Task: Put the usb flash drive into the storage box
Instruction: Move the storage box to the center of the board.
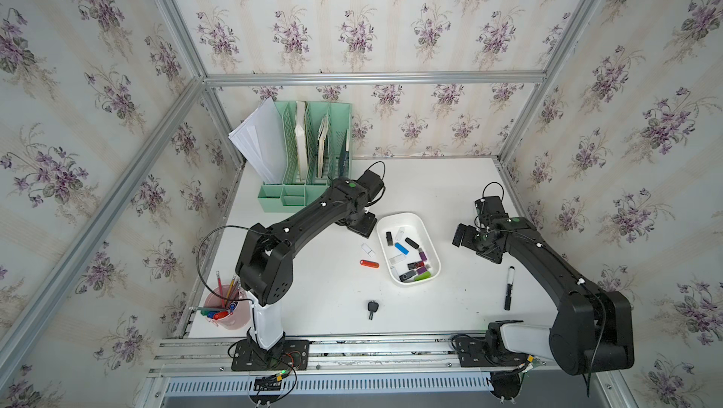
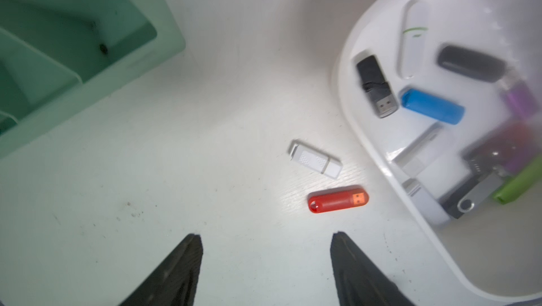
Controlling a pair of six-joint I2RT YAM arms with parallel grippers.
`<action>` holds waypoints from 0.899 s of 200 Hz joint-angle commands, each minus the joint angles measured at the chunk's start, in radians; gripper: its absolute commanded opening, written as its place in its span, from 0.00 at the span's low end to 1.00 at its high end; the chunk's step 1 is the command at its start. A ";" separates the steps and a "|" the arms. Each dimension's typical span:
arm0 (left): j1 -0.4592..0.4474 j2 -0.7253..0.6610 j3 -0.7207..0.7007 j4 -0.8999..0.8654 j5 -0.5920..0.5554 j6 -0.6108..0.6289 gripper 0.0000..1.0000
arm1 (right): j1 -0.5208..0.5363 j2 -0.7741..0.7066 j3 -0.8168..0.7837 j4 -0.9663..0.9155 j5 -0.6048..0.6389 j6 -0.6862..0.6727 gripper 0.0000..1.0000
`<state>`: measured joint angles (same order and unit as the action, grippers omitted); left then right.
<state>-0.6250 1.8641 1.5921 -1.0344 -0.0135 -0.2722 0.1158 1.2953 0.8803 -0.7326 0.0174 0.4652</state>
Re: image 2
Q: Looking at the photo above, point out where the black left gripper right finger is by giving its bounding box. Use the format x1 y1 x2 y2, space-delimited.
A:
330 232 413 306

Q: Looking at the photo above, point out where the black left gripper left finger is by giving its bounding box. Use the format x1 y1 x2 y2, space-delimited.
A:
121 234 203 306

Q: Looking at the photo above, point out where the black silver swivel usb drive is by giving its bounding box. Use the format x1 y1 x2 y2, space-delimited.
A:
442 173 505 219

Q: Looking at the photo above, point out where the red black usb drive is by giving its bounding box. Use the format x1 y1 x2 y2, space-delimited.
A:
462 120 534 174

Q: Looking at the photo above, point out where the green usb flash drive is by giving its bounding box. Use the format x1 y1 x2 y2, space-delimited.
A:
492 156 541 205

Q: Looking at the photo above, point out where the blue usb flash drive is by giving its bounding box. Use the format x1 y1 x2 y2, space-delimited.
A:
401 88 466 125

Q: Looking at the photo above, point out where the purple clear cap usb drive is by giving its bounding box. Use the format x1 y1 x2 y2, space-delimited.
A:
502 146 540 176

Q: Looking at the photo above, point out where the dark grey usb drive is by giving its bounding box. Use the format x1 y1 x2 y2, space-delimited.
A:
356 55 399 119

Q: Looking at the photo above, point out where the white plastic storage box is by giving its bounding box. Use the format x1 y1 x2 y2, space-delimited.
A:
333 0 541 303

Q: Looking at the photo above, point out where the purple metal plug usb drive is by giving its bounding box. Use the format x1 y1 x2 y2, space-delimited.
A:
497 68 541 120

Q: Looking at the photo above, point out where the white clear cap usb drive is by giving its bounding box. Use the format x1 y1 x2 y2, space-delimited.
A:
403 178 450 226

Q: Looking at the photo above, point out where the red orange usb drive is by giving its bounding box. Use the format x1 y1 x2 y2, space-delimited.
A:
307 187 370 214

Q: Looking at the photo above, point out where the white ribbed usb drive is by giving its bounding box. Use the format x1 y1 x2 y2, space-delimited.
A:
289 140 343 180

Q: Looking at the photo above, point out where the green desk file organizer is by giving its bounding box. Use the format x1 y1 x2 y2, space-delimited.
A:
1 0 186 156

